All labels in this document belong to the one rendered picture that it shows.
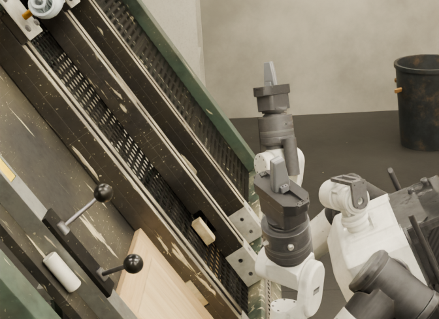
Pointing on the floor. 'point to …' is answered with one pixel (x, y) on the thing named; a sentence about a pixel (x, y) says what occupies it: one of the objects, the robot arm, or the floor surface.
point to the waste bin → (418, 100)
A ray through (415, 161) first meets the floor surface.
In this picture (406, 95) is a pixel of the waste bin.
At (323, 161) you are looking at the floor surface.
